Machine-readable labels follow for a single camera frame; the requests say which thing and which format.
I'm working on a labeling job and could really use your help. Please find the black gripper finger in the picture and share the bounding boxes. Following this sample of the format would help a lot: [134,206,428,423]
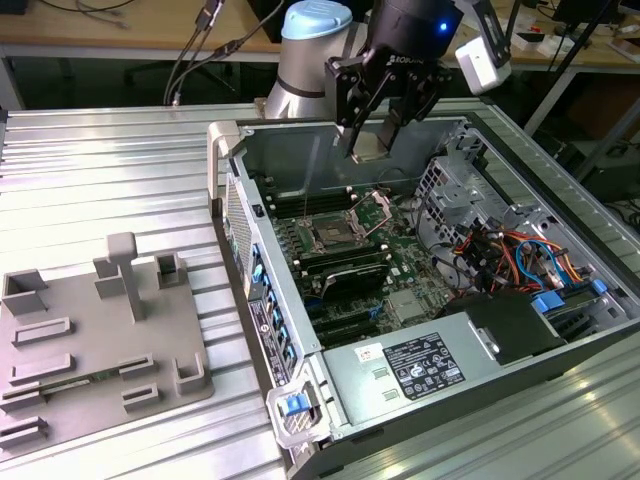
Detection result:
[377,66,455,151]
[324,55,390,159]

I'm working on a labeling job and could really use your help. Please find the silver CPU chip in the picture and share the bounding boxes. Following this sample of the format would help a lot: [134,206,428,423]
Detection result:
[350,132,391,164]

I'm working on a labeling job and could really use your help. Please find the black RAM slot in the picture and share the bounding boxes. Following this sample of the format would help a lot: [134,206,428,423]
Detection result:
[272,198,352,216]
[269,187,351,202]
[299,255,390,276]
[297,243,385,262]

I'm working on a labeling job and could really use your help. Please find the CPU socket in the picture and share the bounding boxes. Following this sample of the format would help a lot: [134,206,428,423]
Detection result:
[309,218,362,252]

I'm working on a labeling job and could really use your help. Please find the black expansion slot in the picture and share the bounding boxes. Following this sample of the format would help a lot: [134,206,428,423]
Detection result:
[312,310,382,335]

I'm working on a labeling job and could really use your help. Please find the open PC case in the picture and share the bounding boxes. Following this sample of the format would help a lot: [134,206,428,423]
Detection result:
[206,98,640,480]

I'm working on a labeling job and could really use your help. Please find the perforated metal drive cage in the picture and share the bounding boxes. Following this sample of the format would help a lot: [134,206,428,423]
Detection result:
[414,127,506,251]

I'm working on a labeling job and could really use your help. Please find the metal socket cover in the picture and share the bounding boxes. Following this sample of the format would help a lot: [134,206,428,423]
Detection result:
[347,190,400,236]

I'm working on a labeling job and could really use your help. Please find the thin locking lever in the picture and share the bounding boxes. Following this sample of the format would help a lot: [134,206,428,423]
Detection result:
[301,169,313,221]

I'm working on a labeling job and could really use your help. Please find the small white box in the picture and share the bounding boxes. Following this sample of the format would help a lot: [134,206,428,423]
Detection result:
[512,29,576,55]

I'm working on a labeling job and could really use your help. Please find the black monitor stand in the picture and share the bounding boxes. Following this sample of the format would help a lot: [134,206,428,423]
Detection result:
[547,0,621,74]

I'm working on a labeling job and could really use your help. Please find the green motherboard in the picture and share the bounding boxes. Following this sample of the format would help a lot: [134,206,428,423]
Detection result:
[269,188,481,351]

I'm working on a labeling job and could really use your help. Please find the black expansion card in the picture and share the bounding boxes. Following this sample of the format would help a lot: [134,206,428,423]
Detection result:
[319,262,390,302]

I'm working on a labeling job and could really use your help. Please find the black box under desk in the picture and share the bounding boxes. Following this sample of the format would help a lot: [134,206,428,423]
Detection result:
[574,144,640,202]

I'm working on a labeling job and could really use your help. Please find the silver chipset heatsink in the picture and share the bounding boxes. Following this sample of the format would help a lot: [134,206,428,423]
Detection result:
[388,289,422,322]

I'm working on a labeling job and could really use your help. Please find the wooden desk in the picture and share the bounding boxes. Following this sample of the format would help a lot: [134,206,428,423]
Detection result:
[0,0,640,76]

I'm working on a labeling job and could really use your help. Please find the blue disk carrier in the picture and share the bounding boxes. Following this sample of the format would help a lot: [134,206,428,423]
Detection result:
[532,292,565,316]

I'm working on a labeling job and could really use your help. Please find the black plastic shroud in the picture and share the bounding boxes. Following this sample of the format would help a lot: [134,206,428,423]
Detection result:
[437,292,569,365]

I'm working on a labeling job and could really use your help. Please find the silver power supply unit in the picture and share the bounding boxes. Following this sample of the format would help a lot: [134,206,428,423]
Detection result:
[319,319,501,427]

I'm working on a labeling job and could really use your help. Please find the blue case latch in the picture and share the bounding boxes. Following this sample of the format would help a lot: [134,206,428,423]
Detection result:
[278,393,307,417]

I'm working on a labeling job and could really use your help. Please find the grey parts rack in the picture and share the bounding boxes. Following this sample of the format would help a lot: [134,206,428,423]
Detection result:
[0,232,217,457]

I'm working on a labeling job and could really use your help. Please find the green RAM stick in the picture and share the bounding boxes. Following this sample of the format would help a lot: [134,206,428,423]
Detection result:
[39,369,125,396]

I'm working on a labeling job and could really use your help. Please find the black camera cable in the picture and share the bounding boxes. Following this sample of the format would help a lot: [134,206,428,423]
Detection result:
[169,14,286,107]

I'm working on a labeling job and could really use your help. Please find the red wire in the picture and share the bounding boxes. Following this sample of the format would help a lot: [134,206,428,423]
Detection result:
[451,234,496,261]

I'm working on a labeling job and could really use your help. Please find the blue wire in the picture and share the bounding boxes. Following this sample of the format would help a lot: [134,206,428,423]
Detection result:
[514,239,574,289]

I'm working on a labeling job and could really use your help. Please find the orange wire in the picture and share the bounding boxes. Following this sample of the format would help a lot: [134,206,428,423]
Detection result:
[492,229,596,291]

